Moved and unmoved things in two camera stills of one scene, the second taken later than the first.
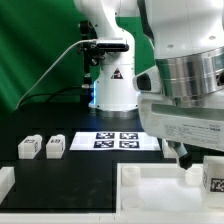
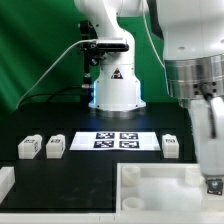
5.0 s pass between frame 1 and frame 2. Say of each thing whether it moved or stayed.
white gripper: moved
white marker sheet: stayed
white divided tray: stayed
